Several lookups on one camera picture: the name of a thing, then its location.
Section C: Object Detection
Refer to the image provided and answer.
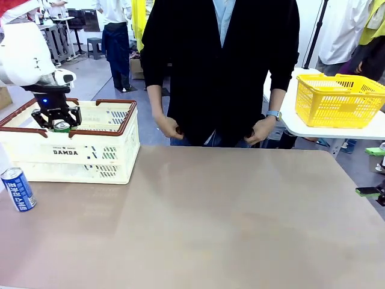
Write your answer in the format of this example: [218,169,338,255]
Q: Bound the person white shirt dark apron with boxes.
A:
[91,0,135,93]

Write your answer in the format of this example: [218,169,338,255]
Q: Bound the person in yellow vest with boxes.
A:
[338,0,385,82]

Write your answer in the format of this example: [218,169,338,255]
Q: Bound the blue white drink can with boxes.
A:
[0,167,37,213]

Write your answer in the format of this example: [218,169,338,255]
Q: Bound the white workbench desk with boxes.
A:
[38,15,78,69]

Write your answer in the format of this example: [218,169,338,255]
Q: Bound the person red top grey trousers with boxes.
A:
[0,0,42,26]

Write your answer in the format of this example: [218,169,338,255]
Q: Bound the person in white shirt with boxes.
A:
[315,0,374,76]

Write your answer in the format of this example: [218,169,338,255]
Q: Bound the yellow plastic shopping basket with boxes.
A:
[296,73,385,129]

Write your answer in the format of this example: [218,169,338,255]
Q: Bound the white side table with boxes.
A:
[263,67,385,157]

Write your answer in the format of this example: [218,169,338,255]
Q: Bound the black office chair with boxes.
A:
[66,8,85,55]

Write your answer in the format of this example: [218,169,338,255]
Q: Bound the black tripod pole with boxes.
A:
[303,0,329,70]

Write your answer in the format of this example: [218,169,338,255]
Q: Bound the person in black cardigan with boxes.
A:
[140,0,301,148]

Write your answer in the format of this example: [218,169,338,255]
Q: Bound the person's left hand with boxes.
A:
[244,116,276,145]

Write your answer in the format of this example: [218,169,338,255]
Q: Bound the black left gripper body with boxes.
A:
[20,85,72,116]

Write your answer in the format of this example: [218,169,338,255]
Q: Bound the brown cardboard box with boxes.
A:
[0,85,13,111]

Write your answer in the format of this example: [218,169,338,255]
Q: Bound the open cardboard box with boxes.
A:
[129,57,146,80]

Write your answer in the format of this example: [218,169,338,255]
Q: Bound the person's left forearm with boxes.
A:
[269,89,287,114]

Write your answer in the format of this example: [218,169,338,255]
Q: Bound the hanging yellow vest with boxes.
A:
[131,0,150,54]

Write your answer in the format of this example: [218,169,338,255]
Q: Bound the cream folding basket brown rim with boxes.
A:
[0,98,141,185]

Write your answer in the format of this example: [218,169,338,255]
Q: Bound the grey plastic stool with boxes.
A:
[87,37,105,60]

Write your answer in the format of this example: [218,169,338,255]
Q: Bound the green drink can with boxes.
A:
[53,119,72,133]

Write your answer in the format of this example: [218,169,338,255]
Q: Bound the person's right hand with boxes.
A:
[155,116,185,140]

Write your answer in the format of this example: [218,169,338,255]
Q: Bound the person's right forearm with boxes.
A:
[147,84,166,120]

